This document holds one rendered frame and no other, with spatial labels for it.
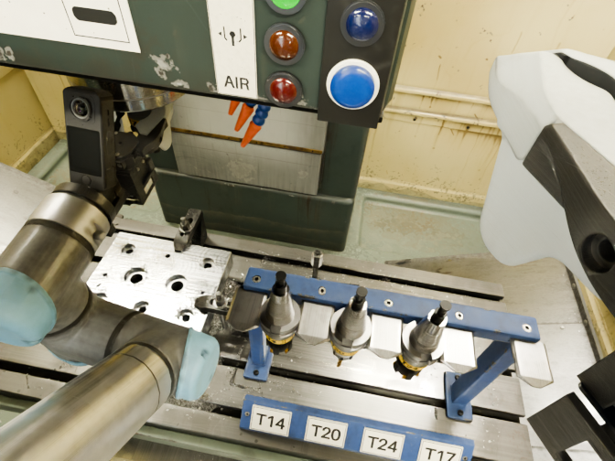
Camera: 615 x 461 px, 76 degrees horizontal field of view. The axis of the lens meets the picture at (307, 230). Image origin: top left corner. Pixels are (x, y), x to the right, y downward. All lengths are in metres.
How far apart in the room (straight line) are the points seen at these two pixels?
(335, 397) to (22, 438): 0.67
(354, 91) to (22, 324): 0.36
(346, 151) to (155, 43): 0.90
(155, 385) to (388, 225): 1.33
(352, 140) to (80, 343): 0.86
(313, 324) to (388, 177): 1.15
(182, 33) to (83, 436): 0.30
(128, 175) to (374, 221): 1.23
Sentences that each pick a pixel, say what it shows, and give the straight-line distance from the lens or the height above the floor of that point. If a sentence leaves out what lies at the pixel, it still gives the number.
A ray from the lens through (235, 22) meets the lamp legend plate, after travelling 0.29.
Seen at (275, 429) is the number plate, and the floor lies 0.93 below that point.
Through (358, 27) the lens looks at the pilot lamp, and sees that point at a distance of 0.27.
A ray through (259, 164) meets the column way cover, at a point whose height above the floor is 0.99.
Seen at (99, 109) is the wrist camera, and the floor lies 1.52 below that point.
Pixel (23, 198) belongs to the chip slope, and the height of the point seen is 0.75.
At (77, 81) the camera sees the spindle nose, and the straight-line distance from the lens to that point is 0.57.
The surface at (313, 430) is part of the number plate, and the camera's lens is 0.86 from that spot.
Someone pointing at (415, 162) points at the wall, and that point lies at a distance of 1.64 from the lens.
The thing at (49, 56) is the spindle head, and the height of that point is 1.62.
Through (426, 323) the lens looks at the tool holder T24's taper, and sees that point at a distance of 0.59.
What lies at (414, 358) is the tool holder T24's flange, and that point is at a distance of 0.63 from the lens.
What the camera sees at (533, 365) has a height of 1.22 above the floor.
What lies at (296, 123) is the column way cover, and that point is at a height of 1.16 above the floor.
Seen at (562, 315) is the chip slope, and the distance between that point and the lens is 1.32.
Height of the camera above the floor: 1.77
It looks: 49 degrees down
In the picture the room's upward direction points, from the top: 5 degrees clockwise
